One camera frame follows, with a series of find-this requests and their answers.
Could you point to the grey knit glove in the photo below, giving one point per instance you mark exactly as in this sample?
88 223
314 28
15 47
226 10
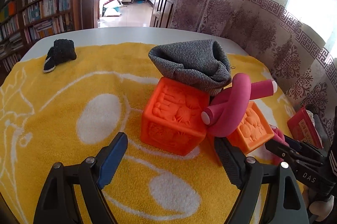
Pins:
202 64

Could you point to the dark orange rubber cube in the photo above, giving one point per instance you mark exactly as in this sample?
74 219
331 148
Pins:
171 120

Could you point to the pastel socks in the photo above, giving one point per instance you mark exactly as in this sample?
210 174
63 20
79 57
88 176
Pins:
311 116

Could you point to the light orange rubber cube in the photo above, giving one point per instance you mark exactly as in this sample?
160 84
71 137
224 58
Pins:
252 132

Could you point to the right hand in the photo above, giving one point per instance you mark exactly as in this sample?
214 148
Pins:
319 208

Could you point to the black knit sock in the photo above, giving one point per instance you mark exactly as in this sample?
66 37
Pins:
63 50

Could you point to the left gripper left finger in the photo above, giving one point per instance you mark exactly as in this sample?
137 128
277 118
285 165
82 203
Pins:
57 202

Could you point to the wooden bookshelf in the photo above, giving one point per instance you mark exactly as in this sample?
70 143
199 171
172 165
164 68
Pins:
25 22

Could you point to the patterned lace curtain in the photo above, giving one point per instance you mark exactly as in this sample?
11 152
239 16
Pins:
295 39

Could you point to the yellow white blanket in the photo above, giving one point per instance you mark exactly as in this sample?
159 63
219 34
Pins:
72 112

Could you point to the pink foam knot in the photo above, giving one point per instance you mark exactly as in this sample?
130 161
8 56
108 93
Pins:
228 108
279 137

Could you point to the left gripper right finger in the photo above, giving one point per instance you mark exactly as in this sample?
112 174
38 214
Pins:
284 202

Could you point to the red biscuit tin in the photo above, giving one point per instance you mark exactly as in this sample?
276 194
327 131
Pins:
303 129

